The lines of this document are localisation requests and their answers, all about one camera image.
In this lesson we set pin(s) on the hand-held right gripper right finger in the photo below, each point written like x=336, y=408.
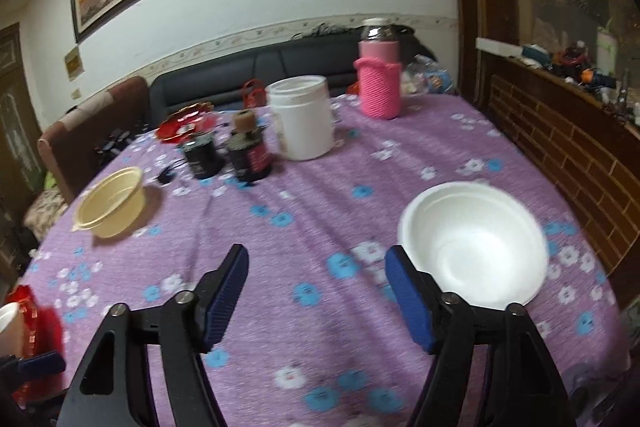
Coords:
x=412, y=302

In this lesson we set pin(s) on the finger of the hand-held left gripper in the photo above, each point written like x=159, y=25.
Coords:
x=42, y=362

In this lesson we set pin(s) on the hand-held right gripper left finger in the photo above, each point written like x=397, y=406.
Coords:
x=225, y=302

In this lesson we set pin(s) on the red glass plate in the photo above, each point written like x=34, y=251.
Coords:
x=182, y=122
x=45, y=327

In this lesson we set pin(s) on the white paper bowl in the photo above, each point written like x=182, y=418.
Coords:
x=475, y=242

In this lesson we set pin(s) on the purple floral tablecloth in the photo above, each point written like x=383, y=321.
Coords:
x=320, y=207

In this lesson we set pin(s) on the black power adapter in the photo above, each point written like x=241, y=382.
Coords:
x=202, y=157

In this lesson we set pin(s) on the dark jar with cork lid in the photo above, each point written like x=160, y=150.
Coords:
x=247, y=157

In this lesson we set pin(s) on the beige plastic bowl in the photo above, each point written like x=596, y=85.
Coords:
x=112, y=207

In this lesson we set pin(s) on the floral seat cushion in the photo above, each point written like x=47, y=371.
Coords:
x=45, y=212

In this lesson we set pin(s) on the white plastic jar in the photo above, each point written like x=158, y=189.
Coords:
x=305, y=122

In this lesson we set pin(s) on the small red gift bag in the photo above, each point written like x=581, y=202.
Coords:
x=253, y=96

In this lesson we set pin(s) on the brown chair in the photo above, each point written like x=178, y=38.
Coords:
x=75, y=142

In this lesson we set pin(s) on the bottle in pink knitted sleeve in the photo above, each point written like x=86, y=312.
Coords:
x=377, y=82

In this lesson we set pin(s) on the clear plastic bag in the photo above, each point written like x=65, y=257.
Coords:
x=430, y=77

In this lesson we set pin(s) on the dark wooden door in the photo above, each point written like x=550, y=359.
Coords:
x=17, y=122

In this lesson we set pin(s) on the black leather sofa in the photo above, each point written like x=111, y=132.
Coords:
x=300, y=62

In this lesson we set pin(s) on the pile of small gadgets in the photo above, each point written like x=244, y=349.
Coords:
x=580, y=72

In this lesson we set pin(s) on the wall socket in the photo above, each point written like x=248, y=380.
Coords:
x=76, y=94

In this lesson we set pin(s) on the yellow wall sticker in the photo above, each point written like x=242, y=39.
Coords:
x=74, y=64

